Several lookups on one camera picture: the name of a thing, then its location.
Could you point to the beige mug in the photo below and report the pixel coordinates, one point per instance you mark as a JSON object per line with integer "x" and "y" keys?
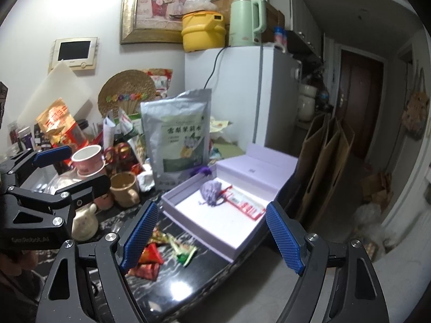
{"x": 123, "y": 188}

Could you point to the white wall cabinet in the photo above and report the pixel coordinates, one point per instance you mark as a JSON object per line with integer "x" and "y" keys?
{"x": 303, "y": 16}

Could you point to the yellow printed packet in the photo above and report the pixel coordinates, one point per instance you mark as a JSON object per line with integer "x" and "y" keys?
{"x": 219, "y": 125}

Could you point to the pink cup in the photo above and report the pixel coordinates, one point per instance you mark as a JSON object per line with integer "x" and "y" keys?
{"x": 88, "y": 161}

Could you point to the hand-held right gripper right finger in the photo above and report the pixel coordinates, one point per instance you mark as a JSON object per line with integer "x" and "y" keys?
{"x": 284, "y": 239}

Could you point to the green electric kettle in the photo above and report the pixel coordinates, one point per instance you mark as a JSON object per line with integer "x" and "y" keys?
{"x": 242, "y": 23}

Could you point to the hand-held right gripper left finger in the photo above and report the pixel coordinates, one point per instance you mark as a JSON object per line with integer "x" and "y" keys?
{"x": 141, "y": 235}

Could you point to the white refrigerator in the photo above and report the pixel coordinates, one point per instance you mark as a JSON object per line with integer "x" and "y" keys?
{"x": 235, "y": 91}

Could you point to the silver stand-up pouch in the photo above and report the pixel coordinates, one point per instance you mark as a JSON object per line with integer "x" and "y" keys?
{"x": 175, "y": 114}

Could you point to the red and white card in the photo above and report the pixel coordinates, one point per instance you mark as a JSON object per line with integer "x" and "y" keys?
{"x": 245, "y": 208}

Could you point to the blue capped bottle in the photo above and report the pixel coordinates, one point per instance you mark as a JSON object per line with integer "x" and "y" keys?
{"x": 278, "y": 36}

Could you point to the white fluffy dog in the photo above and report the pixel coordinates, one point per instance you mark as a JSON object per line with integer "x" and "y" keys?
{"x": 368, "y": 217}

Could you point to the red printed bag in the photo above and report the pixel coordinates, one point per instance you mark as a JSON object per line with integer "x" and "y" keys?
{"x": 161, "y": 80}

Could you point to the beige intercom wall panel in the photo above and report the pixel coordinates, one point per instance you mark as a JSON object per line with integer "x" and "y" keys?
{"x": 74, "y": 51}

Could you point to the green candy wrapper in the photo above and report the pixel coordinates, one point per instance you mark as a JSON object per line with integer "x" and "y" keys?
{"x": 185, "y": 255}

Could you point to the dark spice jar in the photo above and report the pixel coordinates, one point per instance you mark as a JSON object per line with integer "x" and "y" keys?
{"x": 25, "y": 138}

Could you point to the cream cartoon jar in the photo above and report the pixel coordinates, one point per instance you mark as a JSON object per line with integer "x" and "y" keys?
{"x": 84, "y": 223}

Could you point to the green white packet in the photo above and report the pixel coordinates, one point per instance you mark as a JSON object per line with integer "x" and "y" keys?
{"x": 133, "y": 134}

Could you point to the white crumpled tissue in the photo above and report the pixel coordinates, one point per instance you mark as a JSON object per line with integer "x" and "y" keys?
{"x": 145, "y": 181}

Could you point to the gold framed flower picture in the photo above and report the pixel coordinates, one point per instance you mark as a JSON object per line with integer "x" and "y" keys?
{"x": 158, "y": 3}

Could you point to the clear plastic bag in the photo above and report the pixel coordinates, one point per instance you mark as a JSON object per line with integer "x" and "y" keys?
{"x": 198, "y": 5}

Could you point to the dark brown door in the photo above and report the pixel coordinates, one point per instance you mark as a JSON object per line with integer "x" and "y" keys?
{"x": 362, "y": 104}

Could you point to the brown wooden box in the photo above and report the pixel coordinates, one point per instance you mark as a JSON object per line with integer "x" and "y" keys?
{"x": 273, "y": 23}

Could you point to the white cutting board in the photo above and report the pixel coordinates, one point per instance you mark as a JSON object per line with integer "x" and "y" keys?
{"x": 57, "y": 87}

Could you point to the orange snack bag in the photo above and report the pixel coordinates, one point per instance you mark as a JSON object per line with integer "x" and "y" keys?
{"x": 57, "y": 117}

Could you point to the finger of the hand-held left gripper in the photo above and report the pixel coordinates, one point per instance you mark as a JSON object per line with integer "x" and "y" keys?
{"x": 91, "y": 186}
{"x": 54, "y": 154}

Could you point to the brown paper bag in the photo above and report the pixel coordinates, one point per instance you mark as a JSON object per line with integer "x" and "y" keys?
{"x": 338, "y": 168}
{"x": 311, "y": 161}

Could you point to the red scissors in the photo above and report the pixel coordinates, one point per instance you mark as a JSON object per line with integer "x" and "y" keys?
{"x": 118, "y": 153}

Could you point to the purple gift box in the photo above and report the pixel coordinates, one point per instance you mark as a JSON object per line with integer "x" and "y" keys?
{"x": 202, "y": 232}

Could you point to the purple ribbon bow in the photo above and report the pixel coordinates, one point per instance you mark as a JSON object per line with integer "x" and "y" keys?
{"x": 202, "y": 171}

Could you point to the crumpled brown paper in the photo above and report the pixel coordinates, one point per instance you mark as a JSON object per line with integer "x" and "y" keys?
{"x": 377, "y": 190}

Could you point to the white ceramic jar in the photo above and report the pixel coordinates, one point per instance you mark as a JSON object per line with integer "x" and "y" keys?
{"x": 306, "y": 102}

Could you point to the purple sachet pouch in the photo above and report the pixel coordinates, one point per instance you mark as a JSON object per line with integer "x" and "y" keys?
{"x": 208, "y": 193}

